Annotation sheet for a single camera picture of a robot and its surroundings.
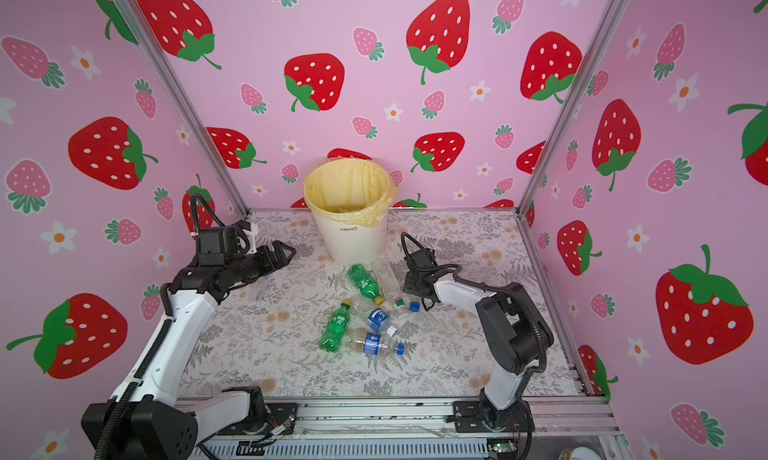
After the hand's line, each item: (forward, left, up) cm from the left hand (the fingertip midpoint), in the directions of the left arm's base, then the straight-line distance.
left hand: (283, 254), depth 78 cm
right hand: (+4, -36, -20) cm, 42 cm away
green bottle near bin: (+2, -21, -18) cm, 27 cm away
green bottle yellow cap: (-15, -12, -20) cm, 28 cm away
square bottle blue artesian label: (-4, -36, -22) cm, 42 cm away
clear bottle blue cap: (-17, -24, -19) cm, 35 cm away
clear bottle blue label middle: (-10, -24, -18) cm, 32 cm away
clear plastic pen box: (+3, +14, -23) cm, 28 cm away
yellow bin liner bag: (+33, -14, -6) cm, 37 cm away
